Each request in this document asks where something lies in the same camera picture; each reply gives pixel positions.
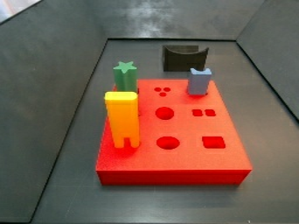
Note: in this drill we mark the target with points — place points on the green star peg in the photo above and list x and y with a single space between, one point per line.
125 74

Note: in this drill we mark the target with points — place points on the yellow-orange two-legged block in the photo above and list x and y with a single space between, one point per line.
123 117

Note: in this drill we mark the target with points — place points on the red foam peg board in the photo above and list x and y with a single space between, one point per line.
190 145

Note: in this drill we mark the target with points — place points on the blue notched block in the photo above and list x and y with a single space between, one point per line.
199 81

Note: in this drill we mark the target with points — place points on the black curved holder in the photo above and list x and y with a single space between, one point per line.
183 57

